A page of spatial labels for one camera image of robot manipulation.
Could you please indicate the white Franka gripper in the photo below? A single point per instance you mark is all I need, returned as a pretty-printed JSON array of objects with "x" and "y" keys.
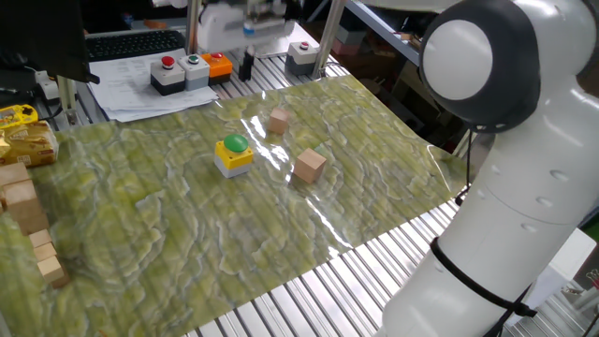
[{"x": 234, "y": 28}]

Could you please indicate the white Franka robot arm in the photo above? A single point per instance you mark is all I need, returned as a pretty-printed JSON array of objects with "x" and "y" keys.
[{"x": 505, "y": 234}]

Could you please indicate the orange box red push button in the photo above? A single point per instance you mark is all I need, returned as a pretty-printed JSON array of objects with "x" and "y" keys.
[{"x": 219, "y": 68}]

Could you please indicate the grey box green push button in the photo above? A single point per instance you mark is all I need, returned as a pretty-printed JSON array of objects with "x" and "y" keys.
[{"x": 195, "y": 72}]

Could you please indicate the grey box small red button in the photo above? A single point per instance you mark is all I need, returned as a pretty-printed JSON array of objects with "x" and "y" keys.
[{"x": 302, "y": 58}]

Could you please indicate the black box red push button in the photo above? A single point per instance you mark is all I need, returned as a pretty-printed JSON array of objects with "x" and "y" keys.
[{"x": 167, "y": 77}]

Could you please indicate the yellow box green push button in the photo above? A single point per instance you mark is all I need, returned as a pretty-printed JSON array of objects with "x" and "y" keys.
[{"x": 233, "y": 156}]

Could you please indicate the small wooden cube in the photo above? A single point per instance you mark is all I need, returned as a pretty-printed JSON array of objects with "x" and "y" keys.
[{"x": 279, "y": 121}]

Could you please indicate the small orange object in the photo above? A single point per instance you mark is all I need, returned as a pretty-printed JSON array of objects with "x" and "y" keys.
[{"x": 154, "y": 23}]

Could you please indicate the black computer keyboard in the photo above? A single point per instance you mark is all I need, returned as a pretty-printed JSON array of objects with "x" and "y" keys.
[{"x": 133, "y": 44}]

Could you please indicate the large wooden cube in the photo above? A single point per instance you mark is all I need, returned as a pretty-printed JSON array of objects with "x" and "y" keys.
[{"x": 309, "y": 166}]

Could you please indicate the stack of white papers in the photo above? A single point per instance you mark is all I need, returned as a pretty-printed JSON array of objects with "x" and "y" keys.
[{"x": 126, "y": 93}]

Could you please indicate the green marble pattern mat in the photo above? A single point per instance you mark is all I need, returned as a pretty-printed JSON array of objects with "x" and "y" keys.
[{"x": 187, "y": 234}]

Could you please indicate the white power strip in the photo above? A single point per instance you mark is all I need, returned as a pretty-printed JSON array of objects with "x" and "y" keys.
[{"x": 46, "y": 84}]

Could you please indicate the black computer monitor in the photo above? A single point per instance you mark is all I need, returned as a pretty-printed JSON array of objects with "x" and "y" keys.
[{"x": 42, "y": 37}]

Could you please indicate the gold foil snack bag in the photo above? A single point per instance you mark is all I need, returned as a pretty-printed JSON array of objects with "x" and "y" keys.
[{"x": 28, "y": 145}]

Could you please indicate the yellow snack package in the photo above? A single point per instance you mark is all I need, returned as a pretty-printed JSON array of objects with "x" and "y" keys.
[{"x": 16, "y": 115}]

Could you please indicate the flat wooden block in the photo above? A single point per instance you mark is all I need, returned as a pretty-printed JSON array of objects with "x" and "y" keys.
[{"x": 13, "y": 174}]

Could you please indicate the tall wooden block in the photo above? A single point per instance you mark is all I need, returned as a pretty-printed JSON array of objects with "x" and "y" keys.
[{"x": 25, "y": 206}]

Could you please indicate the small wooden block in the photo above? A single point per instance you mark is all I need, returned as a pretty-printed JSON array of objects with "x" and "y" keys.
[
  {"x": 51, "y": 271},
  {"x": 45, "y": 252},
  {"x": 40, "y": 238}
]

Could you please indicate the white plastic box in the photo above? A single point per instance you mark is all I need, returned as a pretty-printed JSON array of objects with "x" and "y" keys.
[{"x": 566, "y": 267}]

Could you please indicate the aluminium frame post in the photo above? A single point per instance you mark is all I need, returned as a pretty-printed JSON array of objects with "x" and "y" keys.
[
  {"x": 330, "y": 33},
  {"x": 193, "y": 28}
]

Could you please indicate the aluminium monitor stand post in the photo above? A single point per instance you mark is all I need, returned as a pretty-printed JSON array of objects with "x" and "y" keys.
[{"x": 68, "y": 98}]

